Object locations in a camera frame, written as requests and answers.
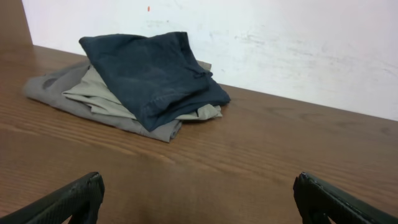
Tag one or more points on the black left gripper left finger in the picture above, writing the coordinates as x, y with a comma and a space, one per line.
78, 202

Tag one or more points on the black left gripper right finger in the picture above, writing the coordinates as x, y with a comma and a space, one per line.
320, 202

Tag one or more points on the folded beige garment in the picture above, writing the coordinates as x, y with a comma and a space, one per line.
92, 91

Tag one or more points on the folded grey garment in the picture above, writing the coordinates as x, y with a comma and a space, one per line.
48, 89

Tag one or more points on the folded navy blue garment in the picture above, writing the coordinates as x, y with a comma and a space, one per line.
156, 78

